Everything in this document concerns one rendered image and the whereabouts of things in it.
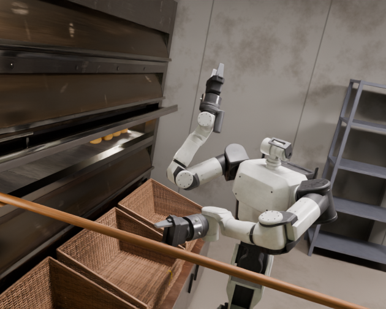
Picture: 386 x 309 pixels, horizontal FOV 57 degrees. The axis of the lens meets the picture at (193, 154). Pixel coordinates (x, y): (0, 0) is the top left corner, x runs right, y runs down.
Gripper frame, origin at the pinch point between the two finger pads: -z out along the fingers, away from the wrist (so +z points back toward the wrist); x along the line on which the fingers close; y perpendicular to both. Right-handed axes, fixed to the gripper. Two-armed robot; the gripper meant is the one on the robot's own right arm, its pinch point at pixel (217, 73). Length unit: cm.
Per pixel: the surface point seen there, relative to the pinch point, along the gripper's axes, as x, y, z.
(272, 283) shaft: 49, -16, 76
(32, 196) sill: -4, 60, 69
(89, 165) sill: -37, 43, 51
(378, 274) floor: -160, -256, 87
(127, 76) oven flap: -52, 36, -3
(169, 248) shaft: 35, 13, 73
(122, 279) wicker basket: -51, 13, 105
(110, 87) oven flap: -34, 43, 11
